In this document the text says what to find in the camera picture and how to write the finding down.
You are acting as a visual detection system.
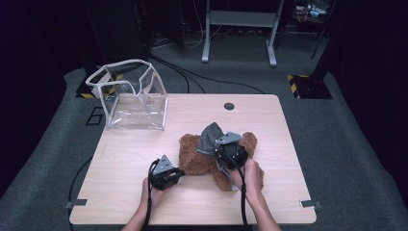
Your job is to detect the person's left hand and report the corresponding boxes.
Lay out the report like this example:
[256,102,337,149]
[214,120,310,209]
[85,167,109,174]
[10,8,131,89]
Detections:
[140,177,169,210]

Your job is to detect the hand-held gripper cable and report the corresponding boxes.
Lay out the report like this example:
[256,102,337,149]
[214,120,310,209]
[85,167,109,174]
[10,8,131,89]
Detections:
[143,158,162,231]
[220,150,249,231]

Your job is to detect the right hand-held gripper cable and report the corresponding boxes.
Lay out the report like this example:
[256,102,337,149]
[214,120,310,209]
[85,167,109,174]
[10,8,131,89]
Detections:
[220,150,249,231]

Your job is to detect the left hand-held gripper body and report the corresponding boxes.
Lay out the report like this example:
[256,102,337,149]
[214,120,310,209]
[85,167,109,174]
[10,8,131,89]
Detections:
[147,154,183,191]

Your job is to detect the left hand-held gripper cable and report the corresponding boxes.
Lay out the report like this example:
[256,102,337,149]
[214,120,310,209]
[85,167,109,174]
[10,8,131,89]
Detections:
[143,158,162,231]

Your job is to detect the person's right hand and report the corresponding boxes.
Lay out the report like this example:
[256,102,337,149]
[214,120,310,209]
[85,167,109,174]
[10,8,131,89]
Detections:
[230,158,263,200]

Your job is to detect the black yellow striped base plate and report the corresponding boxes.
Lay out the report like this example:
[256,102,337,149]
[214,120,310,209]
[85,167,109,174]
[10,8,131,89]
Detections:
[75,68,124,100]
[287,73,334,100]

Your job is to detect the black cabinet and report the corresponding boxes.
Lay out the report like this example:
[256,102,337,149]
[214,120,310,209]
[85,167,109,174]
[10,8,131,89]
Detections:
[80,0,152,65]

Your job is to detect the brown teddy bear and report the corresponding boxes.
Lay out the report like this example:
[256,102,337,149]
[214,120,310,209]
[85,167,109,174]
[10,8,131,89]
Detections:
[178,131,265,193]

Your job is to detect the cluttered equipment cart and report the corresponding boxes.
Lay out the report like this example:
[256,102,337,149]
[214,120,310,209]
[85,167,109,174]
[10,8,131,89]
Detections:
[290,0,336,37]

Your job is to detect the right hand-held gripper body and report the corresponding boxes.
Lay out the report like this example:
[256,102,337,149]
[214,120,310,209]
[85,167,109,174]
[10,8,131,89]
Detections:
[214,131,249,170]

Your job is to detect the white cable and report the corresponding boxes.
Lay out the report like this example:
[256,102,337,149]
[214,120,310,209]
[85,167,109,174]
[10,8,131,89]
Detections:
[184,0,208,50]

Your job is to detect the clear plastic bag white trim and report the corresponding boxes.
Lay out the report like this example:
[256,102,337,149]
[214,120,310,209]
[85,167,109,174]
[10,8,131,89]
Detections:
[85,58,169,131]

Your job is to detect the grey fleece towel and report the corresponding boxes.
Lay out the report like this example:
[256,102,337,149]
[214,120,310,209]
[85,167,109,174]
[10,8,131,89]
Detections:
[195,121,241,193]

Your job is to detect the grey metal stand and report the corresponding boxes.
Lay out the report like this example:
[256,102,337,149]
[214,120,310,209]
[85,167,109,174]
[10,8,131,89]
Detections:
[201,0,286,67]

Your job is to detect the thick black cable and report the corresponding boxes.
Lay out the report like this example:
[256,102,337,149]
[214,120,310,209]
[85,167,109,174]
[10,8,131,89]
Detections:
[149,55,208,94]
[158,57,267,95]

